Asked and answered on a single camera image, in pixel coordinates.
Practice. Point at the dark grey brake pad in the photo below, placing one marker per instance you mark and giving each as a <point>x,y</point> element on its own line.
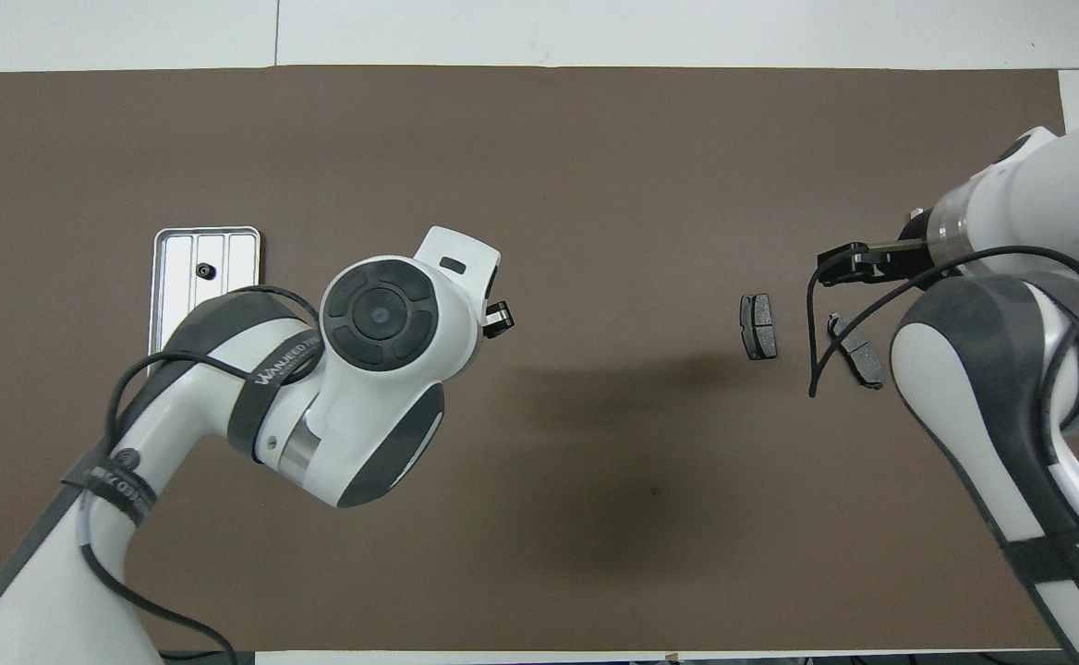
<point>758,326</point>
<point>858,356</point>

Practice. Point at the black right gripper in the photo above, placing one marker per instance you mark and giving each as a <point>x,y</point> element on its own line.
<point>918,226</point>

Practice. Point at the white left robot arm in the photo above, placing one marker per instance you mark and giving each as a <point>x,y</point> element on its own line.
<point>382,416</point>

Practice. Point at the black knob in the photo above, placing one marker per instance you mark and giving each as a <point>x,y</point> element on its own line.
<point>204,270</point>

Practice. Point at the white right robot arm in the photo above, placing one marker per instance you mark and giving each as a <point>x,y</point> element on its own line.
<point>1057,185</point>

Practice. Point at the silver metal tray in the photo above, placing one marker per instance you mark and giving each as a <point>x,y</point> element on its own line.
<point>225,254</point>

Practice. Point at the brown table mat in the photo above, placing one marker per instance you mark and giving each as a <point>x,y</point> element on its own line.
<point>595,166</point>

